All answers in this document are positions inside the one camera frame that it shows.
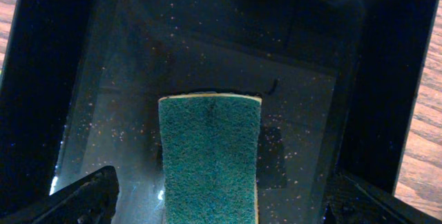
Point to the black rectangular water tray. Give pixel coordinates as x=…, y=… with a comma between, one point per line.
x=82, y=79

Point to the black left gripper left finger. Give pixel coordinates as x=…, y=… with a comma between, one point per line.
x=90, y=200

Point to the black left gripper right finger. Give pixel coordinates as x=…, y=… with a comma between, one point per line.
x=352, y=200

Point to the yellow green scrub sponge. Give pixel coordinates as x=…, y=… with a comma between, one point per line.
x=209, y=154

